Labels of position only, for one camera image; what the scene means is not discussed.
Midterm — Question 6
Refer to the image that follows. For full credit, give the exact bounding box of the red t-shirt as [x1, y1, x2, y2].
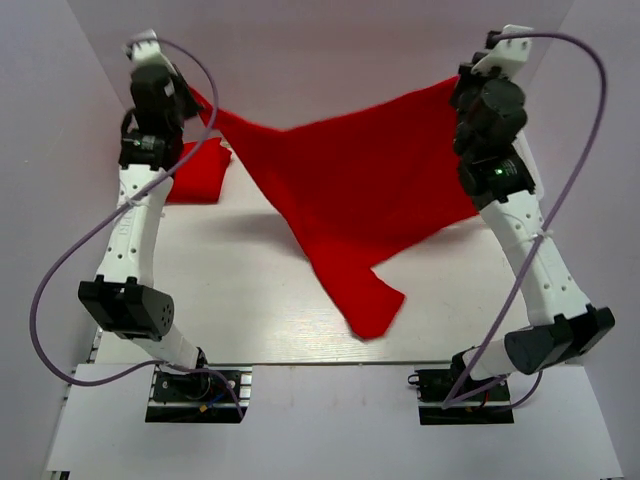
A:
[201, 79, 476, 340]
[167, 138, 231, 205]

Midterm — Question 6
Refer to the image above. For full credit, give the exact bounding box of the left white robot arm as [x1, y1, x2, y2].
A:
[78, 30, 212, 399]

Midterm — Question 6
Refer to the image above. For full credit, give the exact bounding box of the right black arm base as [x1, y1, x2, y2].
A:
[407, 368, 514, 426]

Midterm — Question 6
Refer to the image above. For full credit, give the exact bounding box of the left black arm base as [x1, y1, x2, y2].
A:
[145, 366, 253, 425]

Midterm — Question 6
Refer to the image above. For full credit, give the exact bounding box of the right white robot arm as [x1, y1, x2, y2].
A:
[450, 25, 615, 399]

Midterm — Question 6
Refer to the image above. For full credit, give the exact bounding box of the folded red t-shirt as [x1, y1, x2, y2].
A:
[167, 138, 231, 205]

